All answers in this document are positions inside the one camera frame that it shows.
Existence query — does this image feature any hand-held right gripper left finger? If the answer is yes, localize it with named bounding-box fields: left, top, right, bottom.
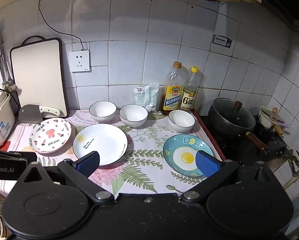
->
left=16, top=151, right=115, bottom=204

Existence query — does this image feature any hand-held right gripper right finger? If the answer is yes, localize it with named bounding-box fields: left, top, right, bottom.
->
left=181, top=150, right=270, bottom=203

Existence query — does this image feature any white plate with sun print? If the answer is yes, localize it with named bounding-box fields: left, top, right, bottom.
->
left=73, top=124, right=128, bottom=167

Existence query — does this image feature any blue fried egg print plate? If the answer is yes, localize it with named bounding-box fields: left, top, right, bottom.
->
left=163, top=134, right=215, bottom=178

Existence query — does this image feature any pink heart print plate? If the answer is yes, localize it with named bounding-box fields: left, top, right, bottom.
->
left=29, top=117, right=72, bottom=154

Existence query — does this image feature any white ribbed bowl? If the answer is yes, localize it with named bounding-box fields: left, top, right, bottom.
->
left=119, top=104, right=149, bottom=128
left=89, top=101, right=117, bottom=123
left=168, top=110, right=196, bottom=133

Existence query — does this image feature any black gas stove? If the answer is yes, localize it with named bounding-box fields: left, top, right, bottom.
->
left=197, top=115, right=292, bottom=165

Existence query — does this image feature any black pot with lid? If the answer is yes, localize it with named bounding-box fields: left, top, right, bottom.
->
left=208, top=97, right=269, bottom=153

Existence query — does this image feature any floral tablecloth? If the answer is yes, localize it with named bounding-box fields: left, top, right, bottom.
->
left=0, top=109, right=226, bottom=198

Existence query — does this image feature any vinegar bottle yellow cap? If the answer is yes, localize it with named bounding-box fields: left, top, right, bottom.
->
left=181, top=66, right=199, bottom=111

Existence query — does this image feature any cooking wine bottle orange cap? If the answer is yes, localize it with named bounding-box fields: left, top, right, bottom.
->
left=163, top=61, right=184, bottom=113

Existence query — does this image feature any white seasoning packet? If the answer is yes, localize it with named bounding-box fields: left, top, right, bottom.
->
left=133, top=85, right=151, bottom=110
left=148, top=82, right=160, bottom=113

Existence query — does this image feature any gas pipe valve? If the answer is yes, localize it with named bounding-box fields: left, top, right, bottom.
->
left=283, top=150, right=299, bottom=190

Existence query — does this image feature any white cutting board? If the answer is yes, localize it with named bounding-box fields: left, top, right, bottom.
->
left=10, top=36, right=70, bottom=119

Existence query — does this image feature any hanging metal ladle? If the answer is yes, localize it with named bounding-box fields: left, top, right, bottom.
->
left=0, top=30, right=17, bottom=92

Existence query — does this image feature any cleaver with cream handle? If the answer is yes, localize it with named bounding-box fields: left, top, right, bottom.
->
left=18, top=104, right=65, bottom=124

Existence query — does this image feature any small enamel pot wooden handle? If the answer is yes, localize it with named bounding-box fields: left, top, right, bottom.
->
left=258, top=106, right=286, bottom=137

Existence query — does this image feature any white wall socket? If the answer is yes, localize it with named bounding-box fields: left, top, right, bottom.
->
left=72, top=50, right=90, bottom=73

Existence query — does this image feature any dark wall sticker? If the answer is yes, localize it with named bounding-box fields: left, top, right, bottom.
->
left=213, top=34, right=233, bottom=48

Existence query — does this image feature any black power cable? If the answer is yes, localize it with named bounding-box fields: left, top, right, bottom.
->
left=38, top=0, right=226, bottom=52

